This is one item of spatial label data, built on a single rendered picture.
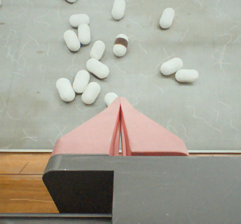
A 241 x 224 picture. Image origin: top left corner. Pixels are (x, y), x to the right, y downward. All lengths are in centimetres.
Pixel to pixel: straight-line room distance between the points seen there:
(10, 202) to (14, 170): 4
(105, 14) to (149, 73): 13
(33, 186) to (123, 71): 20
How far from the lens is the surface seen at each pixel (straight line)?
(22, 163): 26
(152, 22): 32
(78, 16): 31
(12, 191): 26
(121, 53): 26
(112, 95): 23
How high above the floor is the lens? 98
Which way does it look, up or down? 76 degrees down
